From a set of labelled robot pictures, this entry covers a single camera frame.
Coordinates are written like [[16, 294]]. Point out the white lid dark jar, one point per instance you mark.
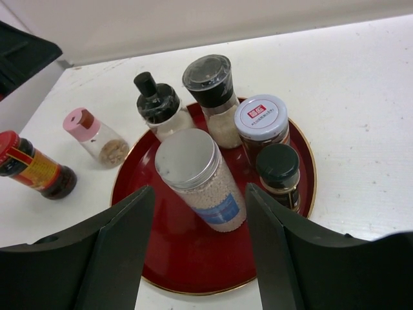
[[261, 120]]

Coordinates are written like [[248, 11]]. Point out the clear cap grinder bottle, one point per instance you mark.
[[209, 80]]

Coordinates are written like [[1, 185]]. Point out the tall silver lid bottle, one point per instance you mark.
[[192, 165]]

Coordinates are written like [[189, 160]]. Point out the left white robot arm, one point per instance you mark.
[[23, 55]]

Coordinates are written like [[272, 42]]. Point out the red round tray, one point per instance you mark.
[[184, 255]]

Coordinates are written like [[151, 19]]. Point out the pink cap spice bottle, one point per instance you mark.
[[104, 144]]

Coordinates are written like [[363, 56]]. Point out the small black lid jar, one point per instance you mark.
[[278, 168]]

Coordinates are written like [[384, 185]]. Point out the red lid sauce jar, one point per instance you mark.
[[22, 162]]

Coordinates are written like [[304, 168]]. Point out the black cap white bottle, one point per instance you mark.
[[160, 107]]

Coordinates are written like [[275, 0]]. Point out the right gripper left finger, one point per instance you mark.
[[96, 264]]

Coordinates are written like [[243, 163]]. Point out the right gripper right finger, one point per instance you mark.
[[302, 265]]

